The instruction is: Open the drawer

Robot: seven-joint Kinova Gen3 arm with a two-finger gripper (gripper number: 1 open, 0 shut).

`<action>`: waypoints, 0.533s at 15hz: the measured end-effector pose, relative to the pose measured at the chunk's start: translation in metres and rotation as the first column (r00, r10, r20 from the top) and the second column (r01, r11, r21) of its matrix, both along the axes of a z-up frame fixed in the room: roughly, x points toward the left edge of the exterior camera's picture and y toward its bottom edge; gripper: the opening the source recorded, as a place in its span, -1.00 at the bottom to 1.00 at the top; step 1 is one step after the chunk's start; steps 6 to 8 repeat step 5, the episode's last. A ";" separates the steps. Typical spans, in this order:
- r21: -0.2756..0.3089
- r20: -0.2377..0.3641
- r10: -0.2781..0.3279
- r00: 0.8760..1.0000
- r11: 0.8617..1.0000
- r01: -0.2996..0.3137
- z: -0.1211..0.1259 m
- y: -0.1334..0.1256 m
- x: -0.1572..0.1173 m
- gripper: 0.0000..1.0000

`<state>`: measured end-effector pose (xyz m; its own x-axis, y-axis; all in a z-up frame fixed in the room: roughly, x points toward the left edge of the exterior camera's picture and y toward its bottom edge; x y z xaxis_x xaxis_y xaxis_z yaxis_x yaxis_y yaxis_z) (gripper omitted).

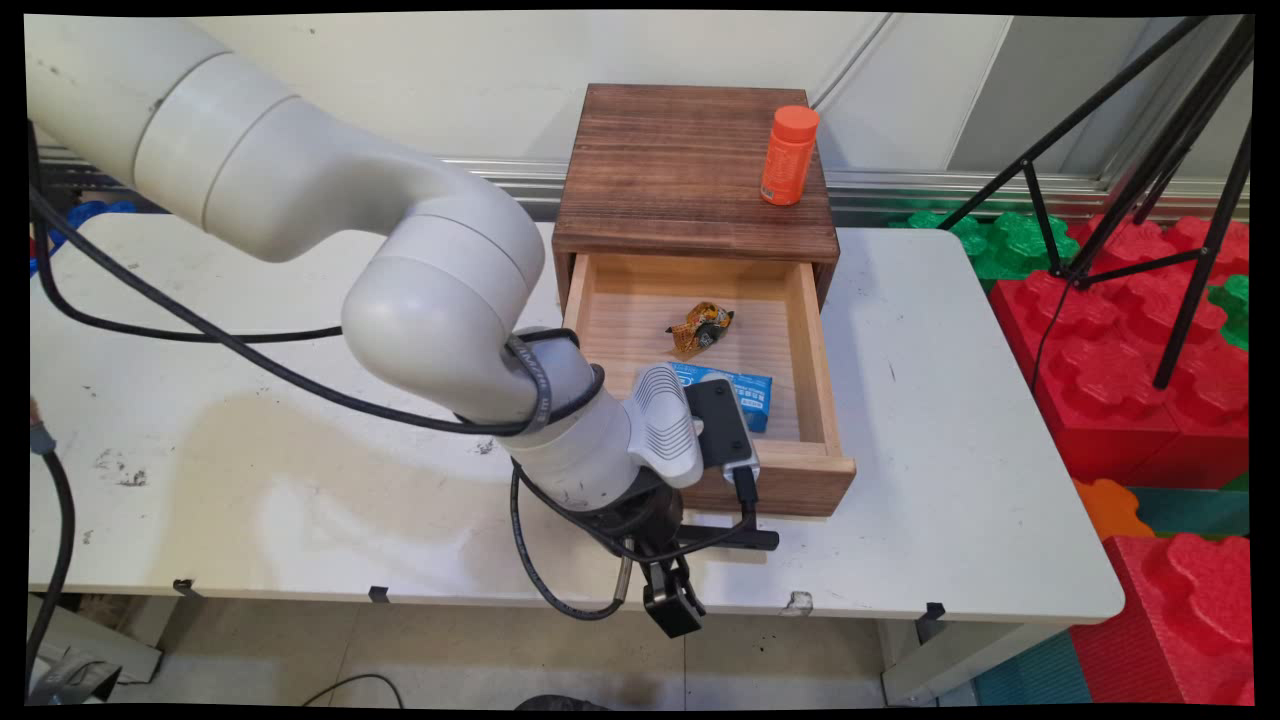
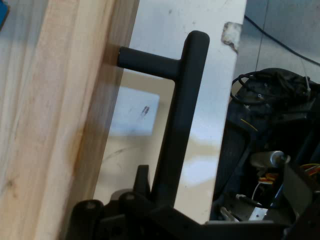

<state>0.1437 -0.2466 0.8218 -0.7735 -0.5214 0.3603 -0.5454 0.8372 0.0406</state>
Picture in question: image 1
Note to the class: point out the orange foam puzzle piece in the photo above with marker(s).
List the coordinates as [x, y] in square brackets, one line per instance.
[1110, 510]

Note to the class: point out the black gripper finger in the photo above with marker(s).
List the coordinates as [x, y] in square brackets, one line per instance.
[670, 610]
[692, 585]

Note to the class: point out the torn white tape scrap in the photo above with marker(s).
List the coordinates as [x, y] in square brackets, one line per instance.
[799, 602]

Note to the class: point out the grey table leg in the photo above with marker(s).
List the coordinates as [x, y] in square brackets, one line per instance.
[100, 645]
[960, 660]

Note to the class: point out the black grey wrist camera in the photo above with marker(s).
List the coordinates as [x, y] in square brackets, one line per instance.
[725, 430]

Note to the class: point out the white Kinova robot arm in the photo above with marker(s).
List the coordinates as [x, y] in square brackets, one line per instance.
[300, 190]

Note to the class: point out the small blue cardboard box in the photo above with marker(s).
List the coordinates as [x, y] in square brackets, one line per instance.
[745, 395]

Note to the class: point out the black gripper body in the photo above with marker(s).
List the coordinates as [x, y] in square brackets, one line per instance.
[645, 520]

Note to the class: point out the green foam building block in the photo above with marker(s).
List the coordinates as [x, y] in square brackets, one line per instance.
[1235, 310]
[1010, 245]

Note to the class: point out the black tripod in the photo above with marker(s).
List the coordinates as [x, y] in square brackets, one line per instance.
[1150, 165]

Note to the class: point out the metal wall rail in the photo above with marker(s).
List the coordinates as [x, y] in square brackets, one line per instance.
[900, 185]

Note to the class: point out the gold candy wrapper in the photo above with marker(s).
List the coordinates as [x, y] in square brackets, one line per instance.
[702, 328]

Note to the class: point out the orange plastic bottle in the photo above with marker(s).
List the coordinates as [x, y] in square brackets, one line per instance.
[789, 160]

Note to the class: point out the red foam building block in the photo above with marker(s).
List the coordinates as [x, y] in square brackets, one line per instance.
[1110, 370]
[1190, 620]

